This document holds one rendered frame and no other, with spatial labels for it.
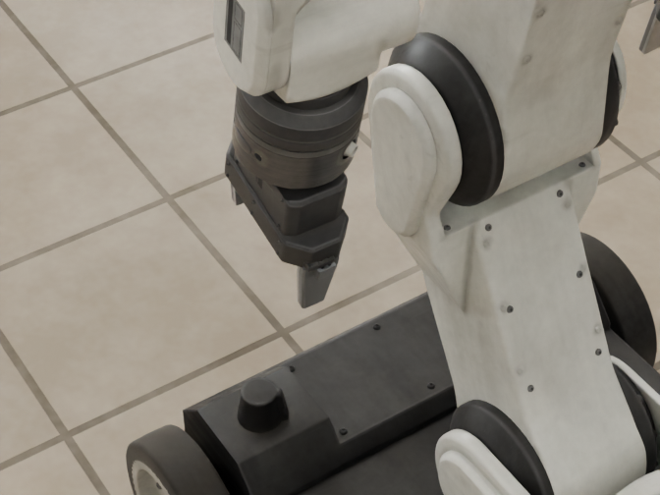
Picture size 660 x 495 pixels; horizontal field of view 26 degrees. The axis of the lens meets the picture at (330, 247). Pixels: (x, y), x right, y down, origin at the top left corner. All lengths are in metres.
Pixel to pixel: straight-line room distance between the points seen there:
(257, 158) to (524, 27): 0.21
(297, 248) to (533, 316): 0.28
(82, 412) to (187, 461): 0.34
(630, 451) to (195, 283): 0.75
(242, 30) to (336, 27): 0.06
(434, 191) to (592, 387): 0.26
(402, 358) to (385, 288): 0.35
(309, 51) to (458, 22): 0.22
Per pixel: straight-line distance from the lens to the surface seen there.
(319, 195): 1.01
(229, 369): 1.76
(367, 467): 1.45
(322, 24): 0.89
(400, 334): 1.54
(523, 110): 1.09
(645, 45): 1.33
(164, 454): 1.44
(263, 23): 0.85
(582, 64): 1.10
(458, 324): 1.27
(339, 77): 0.92
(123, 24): 2.33
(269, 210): 1.04
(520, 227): 1.20
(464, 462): 1.27
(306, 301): 1.09
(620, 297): 1.62
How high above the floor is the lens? 1.33
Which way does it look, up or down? 44 degrees down
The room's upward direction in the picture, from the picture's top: straight up
